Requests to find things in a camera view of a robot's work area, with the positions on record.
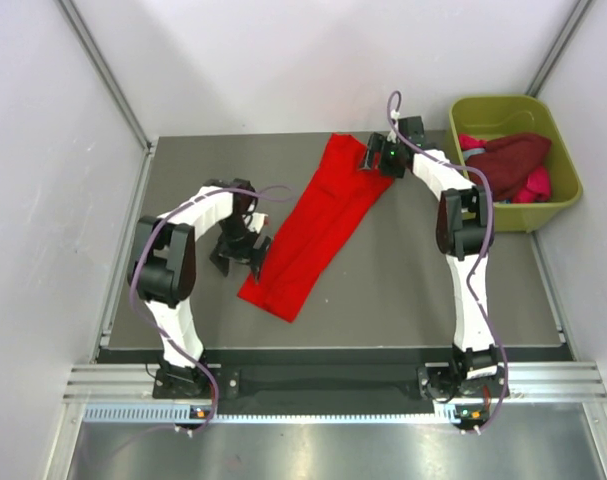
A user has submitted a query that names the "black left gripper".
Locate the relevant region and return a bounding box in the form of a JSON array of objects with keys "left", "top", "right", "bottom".
[{"left": 210, "top": 214, "right": 272, "bottom": 283}]

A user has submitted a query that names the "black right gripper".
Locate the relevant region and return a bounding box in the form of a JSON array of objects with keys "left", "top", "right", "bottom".
[{"left": 359, "top": 134, "right": 406, "bottom": 179}]

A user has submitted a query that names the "red t shirt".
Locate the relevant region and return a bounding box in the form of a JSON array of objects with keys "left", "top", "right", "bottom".
[{"left": 238, "top": 133, "right": 393, "bottom": 323}]

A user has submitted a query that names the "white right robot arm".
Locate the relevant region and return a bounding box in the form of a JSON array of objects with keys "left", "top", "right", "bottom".
[{"left": 359, "top": 110, "right": 499, "bottom": 401}]

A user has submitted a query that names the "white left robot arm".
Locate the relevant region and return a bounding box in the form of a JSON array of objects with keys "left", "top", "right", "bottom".
[{"left": 127, "top": 179, "right": 272, "bottom": 399}]

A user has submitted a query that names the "olive green plastic bin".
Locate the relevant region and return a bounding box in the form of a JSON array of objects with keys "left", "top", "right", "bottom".
[{"left": 444, "top": 95, "right": 583, "bottom": 233}]

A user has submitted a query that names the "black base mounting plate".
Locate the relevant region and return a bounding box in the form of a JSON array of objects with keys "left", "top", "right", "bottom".
[{"left": 163, "top": 348, "right": 503, "bottom": 416}]

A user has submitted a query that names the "maroon shirt in bin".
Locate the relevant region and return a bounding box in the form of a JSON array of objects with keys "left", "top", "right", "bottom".
[{"left": 466, "top": 131, "right": 553, "bottom": 200}]

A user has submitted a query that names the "pink shirt in bin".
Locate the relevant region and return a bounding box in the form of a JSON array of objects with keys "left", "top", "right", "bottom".
[{"left": 457, "top": 133, "right": 553, "bottom": 204}]

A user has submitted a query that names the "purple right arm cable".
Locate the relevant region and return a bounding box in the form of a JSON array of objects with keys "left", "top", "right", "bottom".
[{"left": 385, "top": 89, "right": 510, "bottom": 435}]

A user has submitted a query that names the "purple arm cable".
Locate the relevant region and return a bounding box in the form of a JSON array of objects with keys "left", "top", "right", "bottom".
[
  {"left": 80, "top": 184, "right": 295, "bottom": 466},
  {"left": 385, "top": 89, "right": 510, "bottom": 435}
]

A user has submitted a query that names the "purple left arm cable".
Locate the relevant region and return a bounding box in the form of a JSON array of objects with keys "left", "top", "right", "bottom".
[{"left": 80, "top": 184, "right": 295, "bottom": 466}]

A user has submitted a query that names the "aluminium frame post right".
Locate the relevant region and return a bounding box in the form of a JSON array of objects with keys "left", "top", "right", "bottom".
[{"left": 524, "top": 0, "right": 596, "bottom": 98}]

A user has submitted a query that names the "aluminium frame post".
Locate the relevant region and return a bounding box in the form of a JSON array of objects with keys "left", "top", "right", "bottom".
[
  {"left": 55, "top": 0, "right": 153, "bottom": 152},
  {"left": 524, "top": 0, "right": 596, "bottom": 98}
]

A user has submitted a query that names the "aluminium frame post left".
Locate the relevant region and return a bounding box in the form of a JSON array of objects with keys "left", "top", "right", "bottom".
[{"left": 55, "top": 0, "right": 153, "bottom": 152}]

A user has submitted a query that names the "aluminium front rail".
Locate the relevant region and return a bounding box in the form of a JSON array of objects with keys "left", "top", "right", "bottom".
[{"left": 63, "top": 362, "right": 607, "bottom": 426}]

